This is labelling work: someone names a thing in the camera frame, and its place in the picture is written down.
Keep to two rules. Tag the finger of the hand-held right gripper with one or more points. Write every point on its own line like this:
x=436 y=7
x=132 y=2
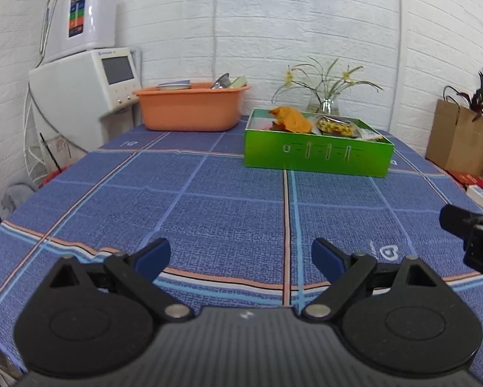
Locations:
x=457 y=219

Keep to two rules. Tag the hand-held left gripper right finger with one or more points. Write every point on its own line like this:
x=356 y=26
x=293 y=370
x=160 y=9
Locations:
x=326 y=260

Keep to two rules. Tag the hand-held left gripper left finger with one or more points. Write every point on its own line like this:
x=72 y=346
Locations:
x=154 y=258

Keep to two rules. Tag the green cardboard box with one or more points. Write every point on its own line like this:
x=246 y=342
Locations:
x=318 y=151

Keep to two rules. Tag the white and blue box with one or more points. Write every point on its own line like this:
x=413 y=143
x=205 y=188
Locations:
x=481 y=197

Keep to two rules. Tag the flat red box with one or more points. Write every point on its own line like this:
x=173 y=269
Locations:
x=473 y=179

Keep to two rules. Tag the blue checked tablecloth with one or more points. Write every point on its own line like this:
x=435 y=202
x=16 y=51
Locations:
x=209 y=213

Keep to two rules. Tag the brown paper bag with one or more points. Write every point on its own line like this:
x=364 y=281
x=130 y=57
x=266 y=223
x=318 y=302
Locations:
x=454 y=141

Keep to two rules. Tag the clear snack packet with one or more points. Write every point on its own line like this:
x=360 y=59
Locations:
x=369 y=134

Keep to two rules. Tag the yellow snack packet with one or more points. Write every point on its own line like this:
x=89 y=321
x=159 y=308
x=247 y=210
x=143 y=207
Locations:
x=338 y=126

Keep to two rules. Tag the dark red snack packet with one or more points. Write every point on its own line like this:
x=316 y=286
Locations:
x=274 y=126

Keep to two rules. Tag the orange snack packet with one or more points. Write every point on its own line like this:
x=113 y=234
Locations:
x=293 y=119

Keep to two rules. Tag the grey bag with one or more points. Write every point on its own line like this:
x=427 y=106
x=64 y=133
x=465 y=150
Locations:
x=18 y=197

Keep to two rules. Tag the glass vase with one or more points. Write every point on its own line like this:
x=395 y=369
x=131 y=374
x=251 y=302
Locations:
x=326 y=107

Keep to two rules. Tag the orange plastic basin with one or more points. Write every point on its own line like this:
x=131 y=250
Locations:
x=189 y=109

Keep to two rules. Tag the round tin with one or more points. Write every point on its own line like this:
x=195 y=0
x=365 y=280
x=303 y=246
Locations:
x=175 y=85

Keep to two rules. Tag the yellow flower plant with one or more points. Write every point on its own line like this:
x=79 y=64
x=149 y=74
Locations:
x=330 y=76

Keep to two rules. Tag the white appliance with screen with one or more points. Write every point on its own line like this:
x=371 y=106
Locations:
x=80 y=88

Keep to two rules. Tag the metal bowl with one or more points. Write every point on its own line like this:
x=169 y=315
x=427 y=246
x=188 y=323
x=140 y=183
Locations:
x=221 y=82

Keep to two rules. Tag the pale green book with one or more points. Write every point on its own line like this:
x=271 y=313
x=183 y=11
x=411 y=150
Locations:
x=238 y=82

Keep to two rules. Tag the white water purifier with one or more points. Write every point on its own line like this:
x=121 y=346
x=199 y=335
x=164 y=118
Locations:
x=84 y=16

